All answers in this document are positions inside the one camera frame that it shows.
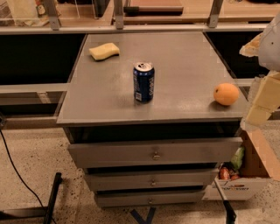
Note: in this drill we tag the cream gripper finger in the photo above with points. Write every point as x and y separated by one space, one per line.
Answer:
251 49
266 100

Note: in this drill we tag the orange fruit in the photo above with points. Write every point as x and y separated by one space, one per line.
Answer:
226 94

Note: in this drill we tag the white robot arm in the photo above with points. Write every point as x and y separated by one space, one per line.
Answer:
268 57

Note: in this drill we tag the green snack bag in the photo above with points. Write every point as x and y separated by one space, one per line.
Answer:
237 158

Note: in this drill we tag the white cardboard box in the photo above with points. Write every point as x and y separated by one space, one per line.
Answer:
259 166

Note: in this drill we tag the top grey drawer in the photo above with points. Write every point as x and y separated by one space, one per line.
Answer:
163 152

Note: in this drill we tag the grey drawer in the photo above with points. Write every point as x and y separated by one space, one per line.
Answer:
148 198
149 179
163 152

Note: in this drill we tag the red snack packet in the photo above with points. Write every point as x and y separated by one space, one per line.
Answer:
224 173

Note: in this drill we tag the blue soda can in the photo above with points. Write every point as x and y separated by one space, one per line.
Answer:
143 77

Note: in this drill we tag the grey drawer cabinet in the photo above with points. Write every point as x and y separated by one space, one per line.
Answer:
142 121

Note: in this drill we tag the bottom grey drawer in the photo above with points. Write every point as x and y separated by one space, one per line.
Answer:
148 198

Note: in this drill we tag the yellow sponge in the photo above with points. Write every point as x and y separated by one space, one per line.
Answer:
104 51

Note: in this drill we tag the middle grey drawer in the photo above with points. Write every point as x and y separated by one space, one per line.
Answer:
149 179

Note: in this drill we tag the black metal stand leg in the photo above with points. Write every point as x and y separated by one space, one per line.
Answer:
45 212

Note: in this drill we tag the black handled tool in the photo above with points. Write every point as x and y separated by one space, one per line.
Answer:
231 215

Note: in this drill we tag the metal railing frame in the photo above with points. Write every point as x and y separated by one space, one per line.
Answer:
198 15

